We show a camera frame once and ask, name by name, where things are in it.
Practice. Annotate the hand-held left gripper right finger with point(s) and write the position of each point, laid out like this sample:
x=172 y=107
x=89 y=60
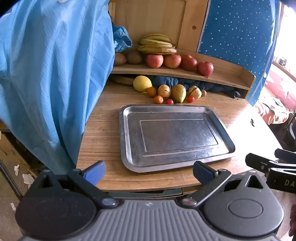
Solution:
x=203 y=173

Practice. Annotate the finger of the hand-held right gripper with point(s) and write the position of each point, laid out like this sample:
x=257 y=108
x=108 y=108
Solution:
x=286 y=154
x=260 y=162

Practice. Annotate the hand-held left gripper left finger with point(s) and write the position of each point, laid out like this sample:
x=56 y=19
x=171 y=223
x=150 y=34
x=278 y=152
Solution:
x=96 y=173

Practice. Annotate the rectangular metal tray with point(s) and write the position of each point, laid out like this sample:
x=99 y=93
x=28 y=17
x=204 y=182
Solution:
x=175 y=136

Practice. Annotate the red cherry tomato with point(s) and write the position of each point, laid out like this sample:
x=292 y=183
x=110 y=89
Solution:
x=169 y=101
x=190 y=99

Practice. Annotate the striped pepino melon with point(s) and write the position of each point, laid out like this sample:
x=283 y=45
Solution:
x=164 y=91
x=194 y=92

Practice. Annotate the yellow-green mango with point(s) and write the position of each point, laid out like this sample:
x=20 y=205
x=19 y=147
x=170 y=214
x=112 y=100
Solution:
x=178 y=93

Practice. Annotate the small orange mandarin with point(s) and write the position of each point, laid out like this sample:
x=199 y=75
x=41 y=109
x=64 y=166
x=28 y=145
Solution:
x=158 y=99
x=151 y=92

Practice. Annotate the yellow lemon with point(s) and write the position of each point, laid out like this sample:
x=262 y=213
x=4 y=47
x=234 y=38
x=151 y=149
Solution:
x=142 y=83

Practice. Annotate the person's right hand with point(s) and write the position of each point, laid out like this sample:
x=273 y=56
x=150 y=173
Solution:
x=293 y=220

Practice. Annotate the black chair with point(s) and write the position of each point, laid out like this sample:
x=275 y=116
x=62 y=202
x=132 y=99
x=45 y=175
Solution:
x=290 y=132

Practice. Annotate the white paper scrap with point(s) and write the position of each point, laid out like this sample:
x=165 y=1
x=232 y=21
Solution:
x=28 y=179
x=16 y=169
x=13 y=206

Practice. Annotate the small brown round fruit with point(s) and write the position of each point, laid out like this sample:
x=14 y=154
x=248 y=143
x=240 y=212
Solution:
x=203 y=93

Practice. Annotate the dark blue jacket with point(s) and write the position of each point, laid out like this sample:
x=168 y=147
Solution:
x=215 y=86

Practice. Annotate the curved wooden shelf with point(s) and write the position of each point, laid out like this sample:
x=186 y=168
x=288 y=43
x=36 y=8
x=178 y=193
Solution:
x=229 y=74

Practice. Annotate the dark red apple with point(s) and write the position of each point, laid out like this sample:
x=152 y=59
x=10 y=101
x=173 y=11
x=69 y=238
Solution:
x=189 y=62

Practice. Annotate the orange-red apple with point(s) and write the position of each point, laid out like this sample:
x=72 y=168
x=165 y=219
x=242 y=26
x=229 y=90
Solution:
x=172 y=61

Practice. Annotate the brown kiwi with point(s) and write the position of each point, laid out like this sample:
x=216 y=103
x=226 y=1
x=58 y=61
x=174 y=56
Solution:
x=120 y=59
x=134 y=57

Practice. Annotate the pale red apple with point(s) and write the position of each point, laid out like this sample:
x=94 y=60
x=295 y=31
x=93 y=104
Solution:
x=154 y=61

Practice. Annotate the blue white-dotted cloth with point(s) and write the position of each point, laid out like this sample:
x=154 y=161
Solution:
x=238 y=34

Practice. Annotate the browned yellow banana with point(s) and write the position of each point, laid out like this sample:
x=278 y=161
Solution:
x=157 y=49

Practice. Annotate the crumpled light blue cloth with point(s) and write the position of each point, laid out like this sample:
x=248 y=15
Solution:
x=121 y=38

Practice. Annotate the wooden back board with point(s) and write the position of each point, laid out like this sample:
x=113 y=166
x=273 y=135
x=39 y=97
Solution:
x=150 y=18

